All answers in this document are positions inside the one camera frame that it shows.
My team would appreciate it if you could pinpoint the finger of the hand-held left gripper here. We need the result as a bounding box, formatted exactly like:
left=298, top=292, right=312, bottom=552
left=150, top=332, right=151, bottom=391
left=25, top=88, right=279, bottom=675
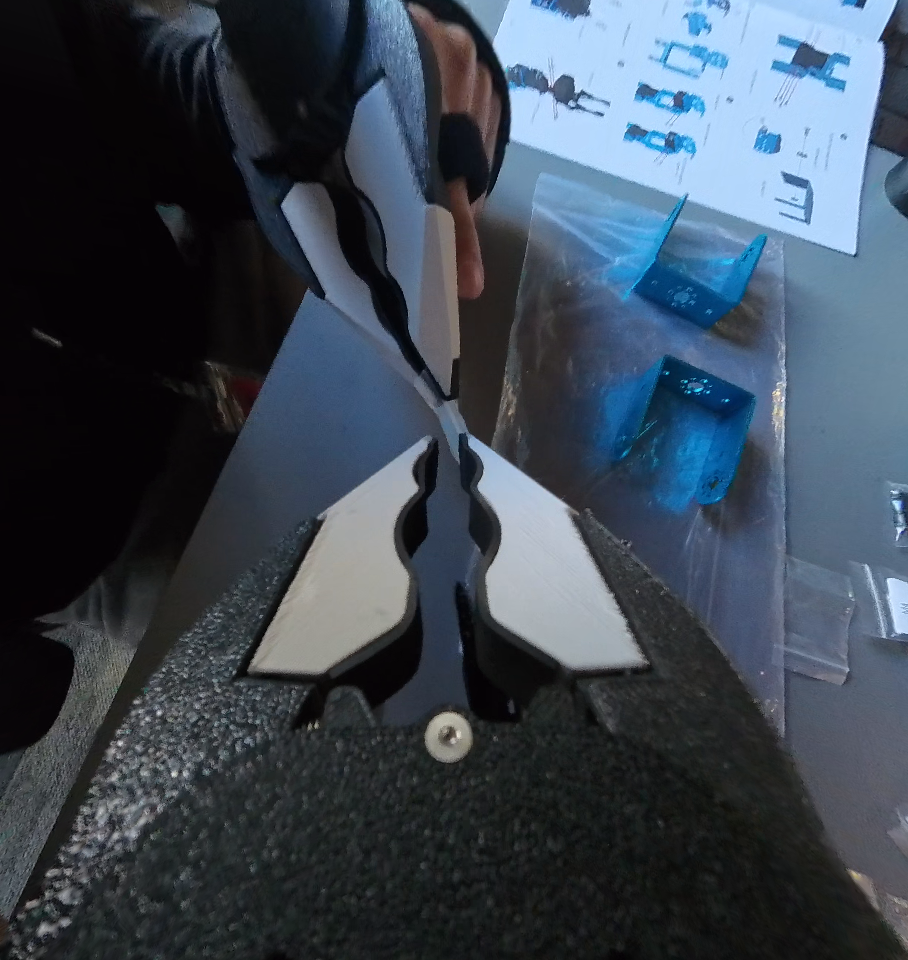
left=280, top=178, right=447, bottom=410
left=345, top=77, right=462, bottom=401

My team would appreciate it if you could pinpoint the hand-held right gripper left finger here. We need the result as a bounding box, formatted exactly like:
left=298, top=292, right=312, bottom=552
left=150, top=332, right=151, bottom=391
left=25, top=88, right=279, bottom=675
left=245, top=435, right=437, bottom=721

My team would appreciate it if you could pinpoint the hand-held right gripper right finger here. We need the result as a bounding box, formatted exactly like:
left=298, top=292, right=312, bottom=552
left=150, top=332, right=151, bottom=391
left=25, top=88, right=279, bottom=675
left=457, top=433, right=652, bottom=721

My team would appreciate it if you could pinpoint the small clear zip bag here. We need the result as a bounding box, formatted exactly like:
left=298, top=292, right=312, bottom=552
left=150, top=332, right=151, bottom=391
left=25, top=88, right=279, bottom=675
left=772, top=555, right=858, bottom=685
left=420, top=367, right=471, bottom=459

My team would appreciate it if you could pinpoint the grey desk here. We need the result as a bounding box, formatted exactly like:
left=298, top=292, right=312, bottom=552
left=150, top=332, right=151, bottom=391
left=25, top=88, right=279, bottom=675
left=86, top=135, right=908, bottom=960

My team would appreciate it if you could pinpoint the person's left hand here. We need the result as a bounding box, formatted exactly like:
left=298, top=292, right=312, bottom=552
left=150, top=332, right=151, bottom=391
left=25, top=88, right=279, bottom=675
left=409, top=0, right=503, bottom=303

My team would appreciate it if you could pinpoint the large clear plastic bag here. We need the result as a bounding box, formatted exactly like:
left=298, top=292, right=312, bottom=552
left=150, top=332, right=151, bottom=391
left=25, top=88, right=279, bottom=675
left=491, top=172, right=788, bottom=736

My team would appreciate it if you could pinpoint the white instruction manual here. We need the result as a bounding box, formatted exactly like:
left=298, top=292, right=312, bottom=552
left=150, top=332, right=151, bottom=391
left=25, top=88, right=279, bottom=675
left=491, top=0, right=901, bottom=256

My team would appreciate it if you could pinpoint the pile of labelled zip bags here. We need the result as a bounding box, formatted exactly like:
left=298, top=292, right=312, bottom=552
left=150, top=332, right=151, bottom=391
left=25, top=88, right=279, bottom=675
left=855, top=478, right=908, bottom=901

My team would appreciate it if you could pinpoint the blue metal bracket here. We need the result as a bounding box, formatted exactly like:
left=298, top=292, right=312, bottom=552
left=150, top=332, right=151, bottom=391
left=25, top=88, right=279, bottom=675
left=610, top=354, right=758, bottom=507
left=625, top=193, right=770, bottom=331

